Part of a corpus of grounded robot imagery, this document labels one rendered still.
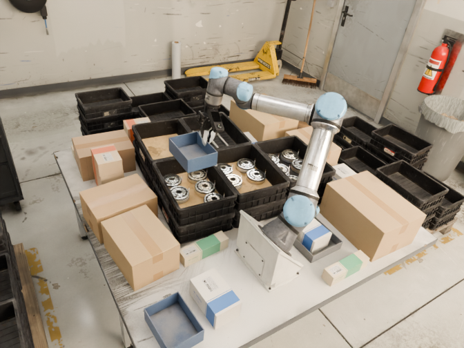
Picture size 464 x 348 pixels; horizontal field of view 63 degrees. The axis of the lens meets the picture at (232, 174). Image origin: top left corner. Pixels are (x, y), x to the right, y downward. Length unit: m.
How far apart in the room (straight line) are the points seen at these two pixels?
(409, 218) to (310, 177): 0.70
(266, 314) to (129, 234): 0.67
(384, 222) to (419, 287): 1.18
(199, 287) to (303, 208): 0.52
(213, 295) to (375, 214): 0.88
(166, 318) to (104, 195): 0.66
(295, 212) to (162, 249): 0.57
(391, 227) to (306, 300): 0.52
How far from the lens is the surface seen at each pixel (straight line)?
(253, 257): 1.72
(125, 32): 5.02
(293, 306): 1.72
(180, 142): 1.83
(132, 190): 1.92
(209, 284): 1.61
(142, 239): 1.68
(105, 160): 2.03
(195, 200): 1.91
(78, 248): 2.89
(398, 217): 2.01
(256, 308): 1.68
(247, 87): 1.61
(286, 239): 1.60
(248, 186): 2.03
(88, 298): 2.60
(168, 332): 1.59
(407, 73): 4.71
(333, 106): 1.52
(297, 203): 1.45
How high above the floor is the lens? 2.07
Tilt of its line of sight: 36 degrees down
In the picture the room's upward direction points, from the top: 7 degrees clockwise
